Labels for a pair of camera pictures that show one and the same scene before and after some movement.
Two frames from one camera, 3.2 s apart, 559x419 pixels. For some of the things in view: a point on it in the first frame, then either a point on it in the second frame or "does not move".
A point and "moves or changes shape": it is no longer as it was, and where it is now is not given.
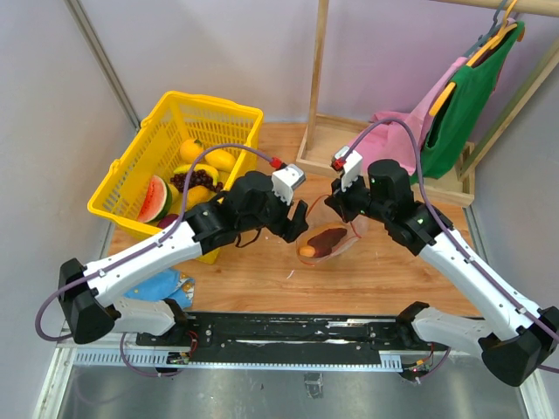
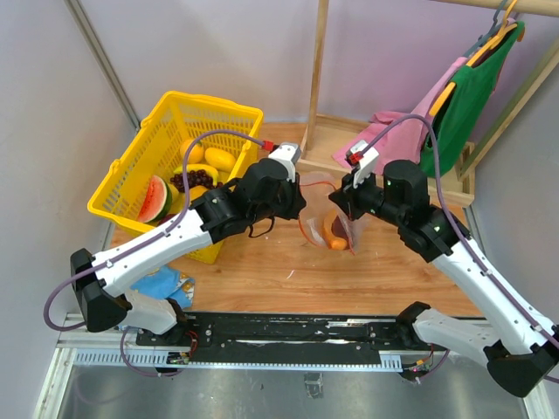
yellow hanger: x=507 y=27 does not move
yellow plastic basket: x=174 y=118 does not move
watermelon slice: x=156 y=202 does not move
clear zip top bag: x=327 y=234 moves or changes shape
